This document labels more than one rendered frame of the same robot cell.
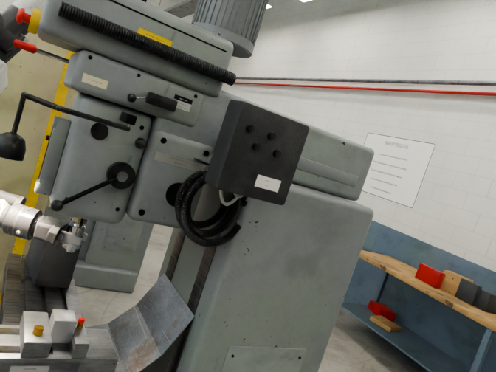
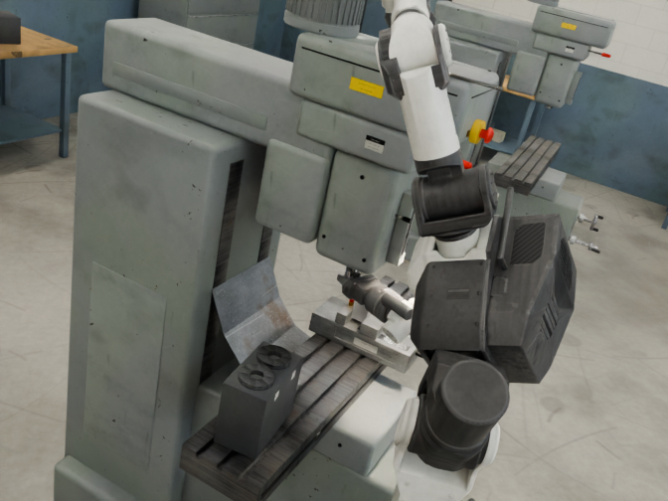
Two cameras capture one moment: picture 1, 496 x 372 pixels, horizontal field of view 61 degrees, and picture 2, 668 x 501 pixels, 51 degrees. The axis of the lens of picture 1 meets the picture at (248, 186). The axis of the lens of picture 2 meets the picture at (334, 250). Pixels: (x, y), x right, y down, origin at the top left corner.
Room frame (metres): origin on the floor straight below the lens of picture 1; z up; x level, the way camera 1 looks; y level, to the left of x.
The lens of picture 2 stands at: (2.31, 1.82, 2.18)
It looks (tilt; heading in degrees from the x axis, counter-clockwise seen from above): 26 degrees down; 233
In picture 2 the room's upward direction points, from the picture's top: 13 degrees clockwise
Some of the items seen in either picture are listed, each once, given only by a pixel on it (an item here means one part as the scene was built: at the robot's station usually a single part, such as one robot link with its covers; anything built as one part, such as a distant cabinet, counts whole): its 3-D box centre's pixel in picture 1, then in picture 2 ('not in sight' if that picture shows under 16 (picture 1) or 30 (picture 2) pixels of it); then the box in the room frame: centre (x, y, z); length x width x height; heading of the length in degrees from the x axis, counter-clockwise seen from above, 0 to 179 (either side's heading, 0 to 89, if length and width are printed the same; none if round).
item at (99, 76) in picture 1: (133, 90); (373, 128); (1.19, 0.39, 1.68); 0.34 x 0.24 x 0.10; 120
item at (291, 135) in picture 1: (258, 153); not in sight; (1.03, 0.00, 1.62); 0.20 x 0.09 x 0.21; 120
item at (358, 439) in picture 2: not in sight; (323, 397); (1.17, 0.43, 0.80); 0.50 x 0.35 x 0.12; 120
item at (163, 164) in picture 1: (162, 174); (309, 182); (1.27, 0.26, 1.47); 0.24 x 0.19 x 0.26; 30
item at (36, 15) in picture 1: (35, 21); (477, 131); (1.06, 0.63, 1.76); 0.06 x 0.02 x 0.06; 30
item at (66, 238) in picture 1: (69, 239); not in sight; (1.14, 0.42, 1.23); 0.06 x 0.02 x 0.03; 98
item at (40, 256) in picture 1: (53, 249); (259, 396); (1.53, 0.62, 1.04); 0.22 x 0.12 x 0.20; 37
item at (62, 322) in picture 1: (61, 325); (364, 309); (1.02, 0.34, 1.05); 0.06 x 0.05 x 0.06; 31
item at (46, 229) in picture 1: (41, 227); (372, 295); (1.16, 0.52, 1.23); 0.13 x 0.12 x 0.10; 8
